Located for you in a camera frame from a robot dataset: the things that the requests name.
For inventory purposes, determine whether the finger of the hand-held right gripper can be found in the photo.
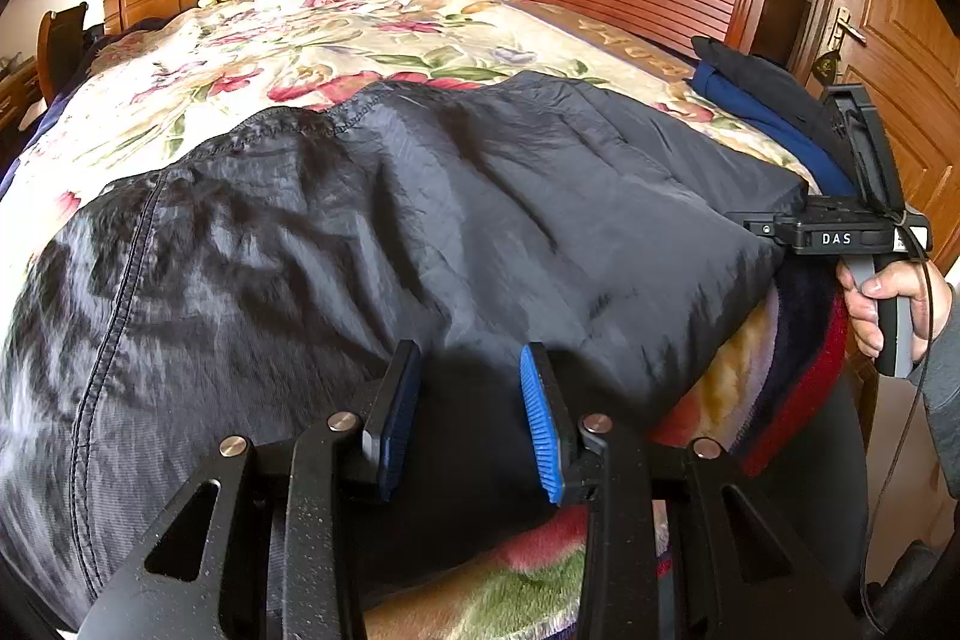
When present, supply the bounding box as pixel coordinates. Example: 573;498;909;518
724;209;796;250

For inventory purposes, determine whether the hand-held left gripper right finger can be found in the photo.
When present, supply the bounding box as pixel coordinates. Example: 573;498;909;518
520;341;856;640

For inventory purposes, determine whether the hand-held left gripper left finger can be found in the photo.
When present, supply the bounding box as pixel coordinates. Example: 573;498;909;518
79;340;422;640

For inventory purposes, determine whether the dark navy jacket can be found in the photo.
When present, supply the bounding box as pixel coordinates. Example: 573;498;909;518
0;70;822;633

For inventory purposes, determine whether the person's right forearm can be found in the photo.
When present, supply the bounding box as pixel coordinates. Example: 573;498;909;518
904;280;960;498

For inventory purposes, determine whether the person's right hand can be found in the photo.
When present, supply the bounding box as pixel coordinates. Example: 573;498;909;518
835;261;960;365

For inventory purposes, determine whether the blue folded garment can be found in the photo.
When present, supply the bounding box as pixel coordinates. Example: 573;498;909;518
690;61;856;195

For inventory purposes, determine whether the wooden door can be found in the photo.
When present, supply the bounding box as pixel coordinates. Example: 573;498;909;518
787;0;960;281

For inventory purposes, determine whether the black folded garment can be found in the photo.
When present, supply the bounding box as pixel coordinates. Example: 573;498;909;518
690;35;856;176

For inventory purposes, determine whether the floral blanket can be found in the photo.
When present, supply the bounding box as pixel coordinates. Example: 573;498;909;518
0;0;852;640

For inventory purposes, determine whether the wooden desk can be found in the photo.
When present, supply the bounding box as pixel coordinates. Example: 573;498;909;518
0;55;42;131

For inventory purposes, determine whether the wooden chair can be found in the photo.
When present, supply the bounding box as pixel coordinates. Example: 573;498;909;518
37;2;89;101

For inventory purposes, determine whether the brass door handle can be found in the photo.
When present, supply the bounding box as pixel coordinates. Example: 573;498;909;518
834;6;867;46

